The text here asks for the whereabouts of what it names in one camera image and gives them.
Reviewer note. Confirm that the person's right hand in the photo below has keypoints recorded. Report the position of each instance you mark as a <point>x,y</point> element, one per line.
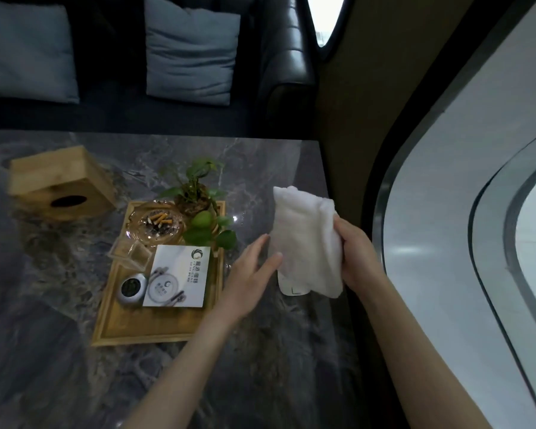
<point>357,254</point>

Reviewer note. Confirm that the person's left hand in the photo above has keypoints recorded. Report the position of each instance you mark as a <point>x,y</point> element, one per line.
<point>245,281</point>

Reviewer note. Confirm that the person's left thumb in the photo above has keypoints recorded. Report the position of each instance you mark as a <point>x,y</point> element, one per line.
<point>268,268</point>

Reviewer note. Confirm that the person's right thumb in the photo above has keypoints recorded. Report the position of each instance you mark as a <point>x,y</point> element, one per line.
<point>346,230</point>

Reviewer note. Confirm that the white towel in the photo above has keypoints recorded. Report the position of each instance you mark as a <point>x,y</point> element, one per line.
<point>306,241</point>

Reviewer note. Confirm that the person's right forearm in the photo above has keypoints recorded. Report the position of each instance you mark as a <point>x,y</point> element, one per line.
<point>433,352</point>

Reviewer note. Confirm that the person's left forearm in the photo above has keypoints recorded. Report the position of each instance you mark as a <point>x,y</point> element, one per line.
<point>174,375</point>

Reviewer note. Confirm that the white printed card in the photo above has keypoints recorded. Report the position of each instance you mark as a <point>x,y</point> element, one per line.
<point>178,276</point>

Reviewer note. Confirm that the small green potted plant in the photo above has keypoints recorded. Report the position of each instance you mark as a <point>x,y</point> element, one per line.
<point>201,196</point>

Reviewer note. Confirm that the wooden tray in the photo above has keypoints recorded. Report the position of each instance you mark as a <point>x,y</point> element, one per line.
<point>161,281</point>

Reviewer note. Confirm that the glass ashtray with cigarette butts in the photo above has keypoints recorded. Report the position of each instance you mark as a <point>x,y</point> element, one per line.
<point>158,225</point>

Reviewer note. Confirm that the round silver call button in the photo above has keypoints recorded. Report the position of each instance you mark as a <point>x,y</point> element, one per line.
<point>133,289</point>

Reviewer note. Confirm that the clear acrylic card holder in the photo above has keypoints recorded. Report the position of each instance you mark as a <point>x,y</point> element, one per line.
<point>132,252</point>

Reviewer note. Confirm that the dark leather sofa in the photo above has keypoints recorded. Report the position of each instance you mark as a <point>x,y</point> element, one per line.
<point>268,62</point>

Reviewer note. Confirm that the wooden tissue box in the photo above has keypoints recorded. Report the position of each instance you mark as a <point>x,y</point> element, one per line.
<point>62,183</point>

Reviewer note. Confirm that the grey-blue cushion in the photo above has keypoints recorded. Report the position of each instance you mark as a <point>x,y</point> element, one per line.
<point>27,51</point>
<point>190,51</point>

